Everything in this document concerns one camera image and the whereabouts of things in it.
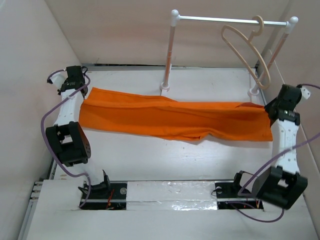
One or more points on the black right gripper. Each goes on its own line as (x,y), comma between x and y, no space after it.
(268,107)

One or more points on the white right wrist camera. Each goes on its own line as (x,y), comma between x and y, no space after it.
(305,94)

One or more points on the orange trousers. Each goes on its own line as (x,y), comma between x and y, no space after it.
(162,117)

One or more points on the white foam front panel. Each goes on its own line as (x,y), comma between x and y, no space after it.
(56,217)

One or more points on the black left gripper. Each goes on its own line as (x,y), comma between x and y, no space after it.
(65,82)

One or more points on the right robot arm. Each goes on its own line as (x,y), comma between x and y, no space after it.
(279,181)

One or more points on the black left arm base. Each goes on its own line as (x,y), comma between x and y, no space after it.
(107,195)

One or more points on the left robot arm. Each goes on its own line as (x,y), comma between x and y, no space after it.
(66,139)

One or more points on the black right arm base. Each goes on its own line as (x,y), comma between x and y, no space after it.
(226,193)

